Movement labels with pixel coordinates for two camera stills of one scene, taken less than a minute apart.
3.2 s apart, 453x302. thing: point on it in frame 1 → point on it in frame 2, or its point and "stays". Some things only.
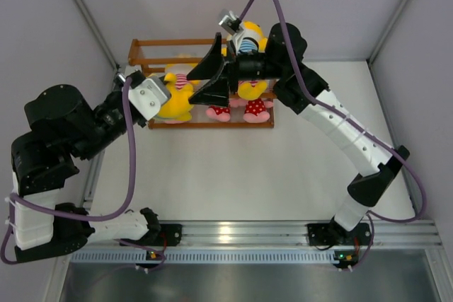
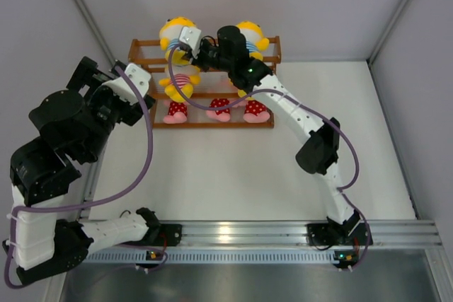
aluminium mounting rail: x=296 y=235 stays
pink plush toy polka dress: x=219 y=112 stays
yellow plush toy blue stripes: x=180 y=88 → x=170 y=35
